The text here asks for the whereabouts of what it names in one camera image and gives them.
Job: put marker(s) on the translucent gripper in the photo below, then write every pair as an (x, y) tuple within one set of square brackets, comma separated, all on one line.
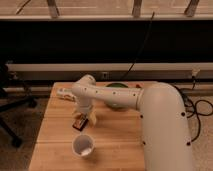
[(86, 110)]

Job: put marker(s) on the dark brown eraser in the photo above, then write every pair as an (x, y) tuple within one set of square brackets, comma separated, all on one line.
[(80, 124)]

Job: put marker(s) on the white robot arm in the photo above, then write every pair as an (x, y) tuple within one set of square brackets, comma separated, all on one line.
[(165, 130)]

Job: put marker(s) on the green ceramic bowl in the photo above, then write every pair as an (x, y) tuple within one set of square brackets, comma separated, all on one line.
[(118, 85)]

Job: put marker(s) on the white plastic bottle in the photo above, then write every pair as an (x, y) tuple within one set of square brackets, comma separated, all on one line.
[(65, 93)]

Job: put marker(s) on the white baseboard heater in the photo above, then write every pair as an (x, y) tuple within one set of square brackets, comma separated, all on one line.
[(114, 71)]

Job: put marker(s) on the black office chair base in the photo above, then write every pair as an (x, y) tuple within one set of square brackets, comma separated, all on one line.
[(5, 76)]

